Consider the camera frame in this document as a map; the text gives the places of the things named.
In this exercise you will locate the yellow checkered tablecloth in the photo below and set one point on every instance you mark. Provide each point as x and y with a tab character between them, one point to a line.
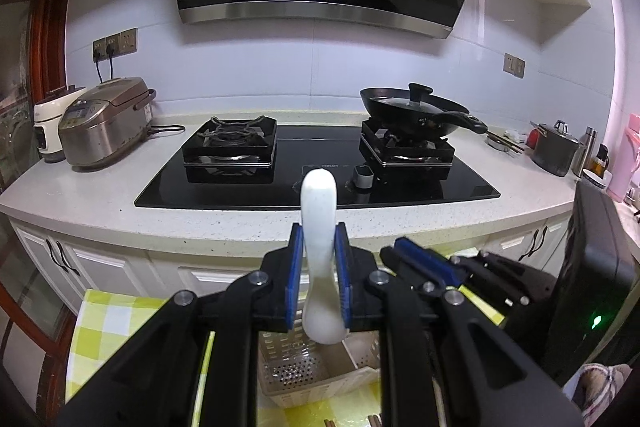
110	322

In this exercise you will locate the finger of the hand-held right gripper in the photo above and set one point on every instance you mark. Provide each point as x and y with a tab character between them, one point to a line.
520	287
425	258

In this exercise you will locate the small white bowl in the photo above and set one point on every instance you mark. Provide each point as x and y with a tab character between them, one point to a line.
596	179

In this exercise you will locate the white base cabinet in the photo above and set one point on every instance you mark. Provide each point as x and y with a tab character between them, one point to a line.
115	264

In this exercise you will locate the black burner grate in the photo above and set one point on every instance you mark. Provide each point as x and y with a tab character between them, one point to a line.
230	147
405	149

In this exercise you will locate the small white cooker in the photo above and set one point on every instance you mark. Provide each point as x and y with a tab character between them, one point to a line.
47	127

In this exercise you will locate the glass wok lid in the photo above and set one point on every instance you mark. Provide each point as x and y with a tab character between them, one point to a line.
417	94

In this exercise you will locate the black glass gas cooktop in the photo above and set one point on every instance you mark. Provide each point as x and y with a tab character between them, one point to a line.
310	152

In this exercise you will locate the wall outlet panel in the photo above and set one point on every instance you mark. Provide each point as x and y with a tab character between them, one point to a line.
120	41

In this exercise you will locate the beige plastic utensil basket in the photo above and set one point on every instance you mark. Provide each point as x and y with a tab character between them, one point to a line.
300	372

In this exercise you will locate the white ceramic spoon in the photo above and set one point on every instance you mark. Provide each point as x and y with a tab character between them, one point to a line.
318	207

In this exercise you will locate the red jar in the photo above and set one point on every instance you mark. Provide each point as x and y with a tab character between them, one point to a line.
533	137

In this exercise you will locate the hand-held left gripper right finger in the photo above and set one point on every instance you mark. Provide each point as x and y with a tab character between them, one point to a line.
343	279

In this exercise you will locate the silver rice cooker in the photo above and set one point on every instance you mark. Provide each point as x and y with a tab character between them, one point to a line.
105	122

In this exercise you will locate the pink bottle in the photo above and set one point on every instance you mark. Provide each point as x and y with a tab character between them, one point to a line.
625	157

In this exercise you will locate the wooden glass door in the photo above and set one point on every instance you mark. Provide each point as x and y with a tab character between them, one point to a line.
30	57

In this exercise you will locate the wall light switch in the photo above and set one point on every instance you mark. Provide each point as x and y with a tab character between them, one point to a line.
513	65

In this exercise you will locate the grey stove knob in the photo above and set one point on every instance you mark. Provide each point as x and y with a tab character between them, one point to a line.
363	178

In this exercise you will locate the person's right forearm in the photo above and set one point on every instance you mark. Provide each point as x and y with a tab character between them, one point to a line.
600	382

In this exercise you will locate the grey pot with lid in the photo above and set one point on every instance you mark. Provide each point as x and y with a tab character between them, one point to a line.
555	152

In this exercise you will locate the black wok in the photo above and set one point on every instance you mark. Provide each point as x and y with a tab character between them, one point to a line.
400	109

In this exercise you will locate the dark sauce bottle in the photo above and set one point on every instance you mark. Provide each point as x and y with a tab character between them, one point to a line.
600	159

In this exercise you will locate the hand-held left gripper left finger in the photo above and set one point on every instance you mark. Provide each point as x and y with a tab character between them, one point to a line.
295	279

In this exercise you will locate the metal bowl with chopsticks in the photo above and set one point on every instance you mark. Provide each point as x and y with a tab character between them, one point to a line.
502	142

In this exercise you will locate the steel thermos bottle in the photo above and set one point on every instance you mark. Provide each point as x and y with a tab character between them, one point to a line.
589	147

